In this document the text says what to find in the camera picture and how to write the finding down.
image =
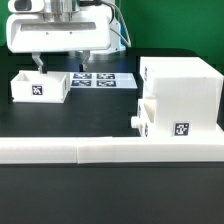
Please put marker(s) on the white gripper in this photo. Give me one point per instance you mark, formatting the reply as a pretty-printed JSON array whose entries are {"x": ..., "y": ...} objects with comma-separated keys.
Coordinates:
[{"x": 37, "y": 26}]

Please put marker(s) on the white front drawer with knob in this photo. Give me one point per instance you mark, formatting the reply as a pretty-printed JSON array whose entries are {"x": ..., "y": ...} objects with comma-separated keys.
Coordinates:
[{"x": 144, "y": 121}]

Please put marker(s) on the white rear drawer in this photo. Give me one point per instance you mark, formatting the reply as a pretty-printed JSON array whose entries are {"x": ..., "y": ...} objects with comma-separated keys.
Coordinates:
[{"x": 34, "y": 87}]

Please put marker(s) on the white marker tag plate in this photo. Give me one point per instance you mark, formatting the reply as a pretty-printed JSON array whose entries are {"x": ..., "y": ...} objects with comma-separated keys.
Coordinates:
[{"x": 103, "y": 80}]

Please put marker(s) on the white drawer cabinet box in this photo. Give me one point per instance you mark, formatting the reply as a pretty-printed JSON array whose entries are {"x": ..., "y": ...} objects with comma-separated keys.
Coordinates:
[{"x": 187, "y": 92}]

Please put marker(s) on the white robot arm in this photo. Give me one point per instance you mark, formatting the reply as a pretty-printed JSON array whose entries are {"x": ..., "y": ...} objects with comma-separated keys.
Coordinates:
[{"x": 37, "y": 26}]

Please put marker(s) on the white L-shaped fence wall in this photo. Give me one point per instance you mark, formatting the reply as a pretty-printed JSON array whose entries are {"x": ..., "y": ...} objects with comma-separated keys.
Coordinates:
[{"x": 74, "y": 150}]

